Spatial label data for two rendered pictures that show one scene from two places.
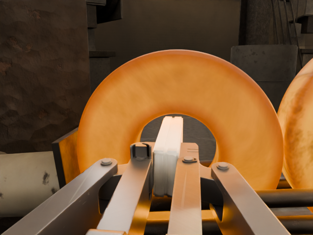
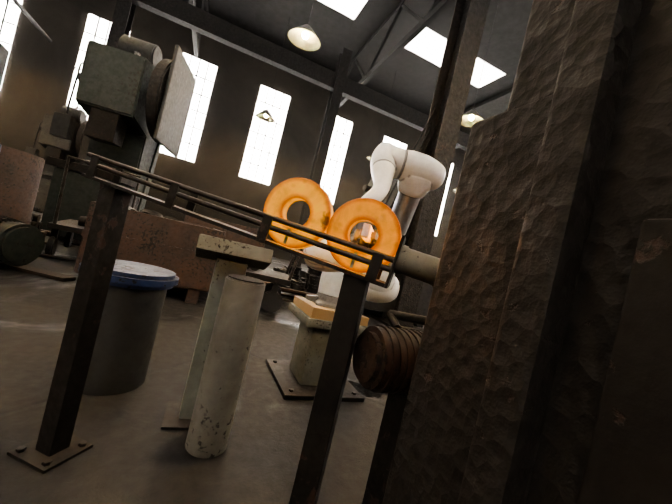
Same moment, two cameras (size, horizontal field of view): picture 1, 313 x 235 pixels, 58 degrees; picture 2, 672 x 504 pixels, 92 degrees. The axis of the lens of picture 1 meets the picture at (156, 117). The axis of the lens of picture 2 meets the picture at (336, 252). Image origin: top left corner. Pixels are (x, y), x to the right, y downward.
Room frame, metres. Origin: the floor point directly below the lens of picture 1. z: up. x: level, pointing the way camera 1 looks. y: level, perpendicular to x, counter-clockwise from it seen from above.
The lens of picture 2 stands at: (0.89, 0.01, 0.65)
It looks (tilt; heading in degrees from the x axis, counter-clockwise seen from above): 0 degrees down; 186
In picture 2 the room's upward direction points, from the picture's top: 14 degrees clockwise
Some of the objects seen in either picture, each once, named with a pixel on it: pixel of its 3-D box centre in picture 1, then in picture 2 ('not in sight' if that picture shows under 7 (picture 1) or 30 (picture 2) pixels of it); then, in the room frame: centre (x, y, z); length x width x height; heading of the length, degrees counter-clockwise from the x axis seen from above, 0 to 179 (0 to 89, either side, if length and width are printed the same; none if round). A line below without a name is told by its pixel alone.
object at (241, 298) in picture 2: not in sight; (226, 362); (-0.06, -0.34, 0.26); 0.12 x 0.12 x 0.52
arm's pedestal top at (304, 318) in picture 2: not in sight; (326, 317); (-0.75, -0.14, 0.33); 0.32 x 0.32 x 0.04; 30
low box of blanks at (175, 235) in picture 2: not in sight; (156, 250); (-1.69, -1.77, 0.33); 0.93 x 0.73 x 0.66; 125
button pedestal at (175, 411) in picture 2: not in sight; (215, 328); (-0.18, -0.45, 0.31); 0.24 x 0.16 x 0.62; 118
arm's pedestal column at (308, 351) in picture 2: not in sight; (318, 351); (-0.75, -0.14, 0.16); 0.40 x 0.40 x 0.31; 30
